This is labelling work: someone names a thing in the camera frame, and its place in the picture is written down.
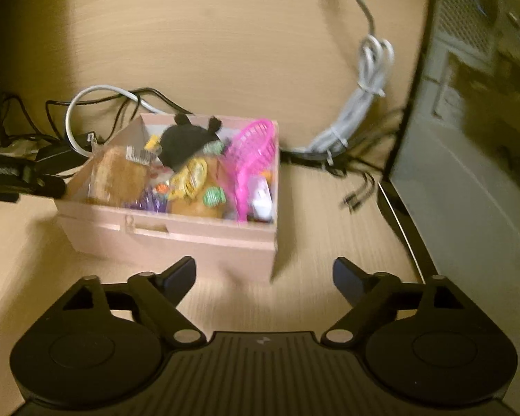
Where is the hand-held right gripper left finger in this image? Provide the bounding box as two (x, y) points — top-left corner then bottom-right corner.
(47, 255), (206, 348)

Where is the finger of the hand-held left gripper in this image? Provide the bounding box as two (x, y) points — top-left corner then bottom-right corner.
(0, 153), (42, 175)
(0, 174), (67, 203)

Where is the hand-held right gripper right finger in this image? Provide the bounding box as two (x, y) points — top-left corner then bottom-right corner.
(321, 257), (482, 345)

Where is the pink cardboard box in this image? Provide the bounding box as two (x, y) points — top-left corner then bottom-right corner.
(54, 113), (282, 284)

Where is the packaged bread bun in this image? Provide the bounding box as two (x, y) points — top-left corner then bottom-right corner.
(167, 156), (229, 221)

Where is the pink and teal toy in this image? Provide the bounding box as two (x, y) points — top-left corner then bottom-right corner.
(248, 173), (275, 223)

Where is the black plush toy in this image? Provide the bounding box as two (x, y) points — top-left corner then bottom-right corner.
(160, 114), (224, 170)

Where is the pink toy basket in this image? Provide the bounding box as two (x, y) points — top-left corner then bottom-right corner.
(223, 117), (276, 224)

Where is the white power strip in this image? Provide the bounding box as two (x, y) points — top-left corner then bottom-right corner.
(0, 139), (40, 155)

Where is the black power adapter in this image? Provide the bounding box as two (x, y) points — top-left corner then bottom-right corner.
(35, 132), (92, 174)

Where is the computer case with glass side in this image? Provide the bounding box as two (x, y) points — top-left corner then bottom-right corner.
(379, 0), (520, 356)

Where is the black cable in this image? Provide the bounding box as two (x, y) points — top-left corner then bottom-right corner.
(281, 108), (410, 214)
(0, 87), (196, 148)

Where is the white bundled cable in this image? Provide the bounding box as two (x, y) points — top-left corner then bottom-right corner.
(65, 0), (395, 170)

